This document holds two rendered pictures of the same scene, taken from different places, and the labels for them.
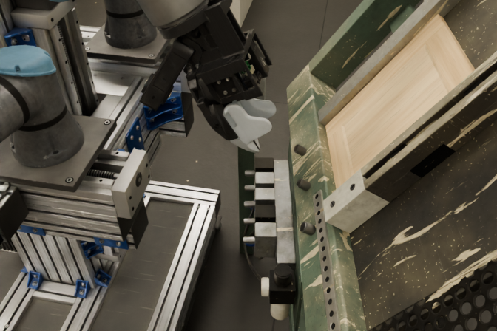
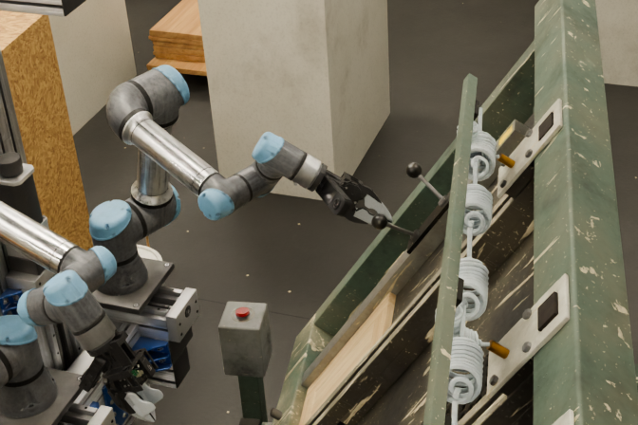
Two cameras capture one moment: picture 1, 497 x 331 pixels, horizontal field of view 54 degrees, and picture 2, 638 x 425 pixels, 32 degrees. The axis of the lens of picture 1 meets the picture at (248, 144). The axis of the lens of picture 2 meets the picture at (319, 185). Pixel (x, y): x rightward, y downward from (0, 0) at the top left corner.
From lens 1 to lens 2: 175 cm
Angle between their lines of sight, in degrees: 12
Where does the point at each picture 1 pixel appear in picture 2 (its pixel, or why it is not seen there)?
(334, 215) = not seen: outside the picture
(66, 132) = (41, 388)
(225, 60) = (121, 369)
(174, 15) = (91, 346)
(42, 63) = (27, 334)
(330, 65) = (334, 318)
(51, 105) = (30, 366)
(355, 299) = not seen: outside the picture
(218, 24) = (117, 351)
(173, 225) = not seen: outside the picture
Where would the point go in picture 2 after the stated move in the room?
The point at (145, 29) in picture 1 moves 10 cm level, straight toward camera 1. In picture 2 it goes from (133, 277) to (131, 299)
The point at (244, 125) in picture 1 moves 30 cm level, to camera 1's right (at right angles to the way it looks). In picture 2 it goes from (139, 405) to (286, 415)
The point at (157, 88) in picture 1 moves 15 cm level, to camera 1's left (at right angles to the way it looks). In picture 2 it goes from (87, 379) to (17, 376)
